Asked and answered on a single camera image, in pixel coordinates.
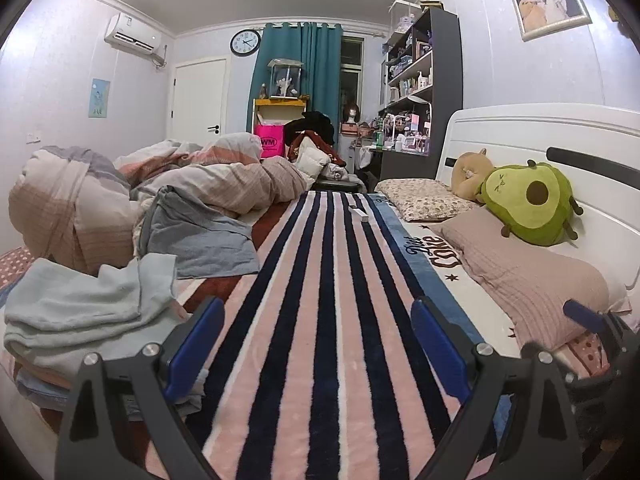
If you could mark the mannequin head with wig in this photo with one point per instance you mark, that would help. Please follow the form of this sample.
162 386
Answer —
353 112

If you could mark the clear display box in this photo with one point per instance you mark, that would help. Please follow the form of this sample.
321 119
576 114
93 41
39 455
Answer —
405 17

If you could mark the white air conditioner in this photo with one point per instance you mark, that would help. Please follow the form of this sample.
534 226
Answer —
132 35

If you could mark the floral pillow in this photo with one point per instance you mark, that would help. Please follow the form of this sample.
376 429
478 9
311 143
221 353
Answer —
425 200

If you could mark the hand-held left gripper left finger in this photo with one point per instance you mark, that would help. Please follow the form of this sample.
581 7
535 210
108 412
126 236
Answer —
192 345

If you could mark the round wall clock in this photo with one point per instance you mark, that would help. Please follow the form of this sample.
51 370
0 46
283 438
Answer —
245 42

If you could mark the green avocado plush toy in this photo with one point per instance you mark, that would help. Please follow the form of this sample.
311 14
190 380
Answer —
520 215

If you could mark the glass display case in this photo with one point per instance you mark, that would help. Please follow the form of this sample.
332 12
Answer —
285 77

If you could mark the pink pillow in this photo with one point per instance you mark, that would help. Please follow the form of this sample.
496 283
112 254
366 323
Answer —
525 270

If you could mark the teal curtain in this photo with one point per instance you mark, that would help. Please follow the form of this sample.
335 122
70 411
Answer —
320 75

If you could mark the pink dotted cloth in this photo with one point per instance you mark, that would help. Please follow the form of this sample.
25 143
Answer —
587 352

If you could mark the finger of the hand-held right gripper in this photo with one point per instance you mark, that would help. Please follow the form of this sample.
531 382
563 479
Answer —
595 385
585 316

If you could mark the brown plush toy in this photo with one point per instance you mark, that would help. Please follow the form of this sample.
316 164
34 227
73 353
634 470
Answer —
467 170

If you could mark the light blue pants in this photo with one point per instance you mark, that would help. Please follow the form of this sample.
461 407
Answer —
75 300

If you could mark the window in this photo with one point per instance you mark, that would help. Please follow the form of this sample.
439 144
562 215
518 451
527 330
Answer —
352 75

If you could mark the pink beige duvet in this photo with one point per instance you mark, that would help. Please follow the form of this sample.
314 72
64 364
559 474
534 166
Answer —
65 200

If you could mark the small wall poster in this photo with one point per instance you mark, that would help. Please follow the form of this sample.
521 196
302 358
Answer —
99 97

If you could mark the white door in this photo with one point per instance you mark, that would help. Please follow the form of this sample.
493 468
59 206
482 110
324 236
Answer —
200 100

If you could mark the small white box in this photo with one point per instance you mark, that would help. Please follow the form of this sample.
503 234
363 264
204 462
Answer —
360 215

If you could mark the bright pink bag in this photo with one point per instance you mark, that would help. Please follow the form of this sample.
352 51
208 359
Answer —
270 142

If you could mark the red dotted bed sheet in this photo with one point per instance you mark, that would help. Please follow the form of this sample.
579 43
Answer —
15 267

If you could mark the grey cloth garment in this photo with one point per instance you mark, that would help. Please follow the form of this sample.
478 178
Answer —
200 240

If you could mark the striped fleece blanket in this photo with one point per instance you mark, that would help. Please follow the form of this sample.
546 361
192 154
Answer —
310 310

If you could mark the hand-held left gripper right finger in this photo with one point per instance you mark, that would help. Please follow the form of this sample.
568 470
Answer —
440 345

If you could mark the yellow shelf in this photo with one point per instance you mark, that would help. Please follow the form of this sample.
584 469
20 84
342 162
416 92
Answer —
280 102

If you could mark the framed wall picture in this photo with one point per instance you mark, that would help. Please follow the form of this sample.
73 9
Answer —
550 2

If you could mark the white cushion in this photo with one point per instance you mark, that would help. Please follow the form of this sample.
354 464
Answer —
312 162

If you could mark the white bed headboard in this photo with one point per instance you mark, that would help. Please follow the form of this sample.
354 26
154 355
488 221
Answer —
525 130

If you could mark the dark grey shelf unit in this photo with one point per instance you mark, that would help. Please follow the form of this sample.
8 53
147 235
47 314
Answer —
447 60

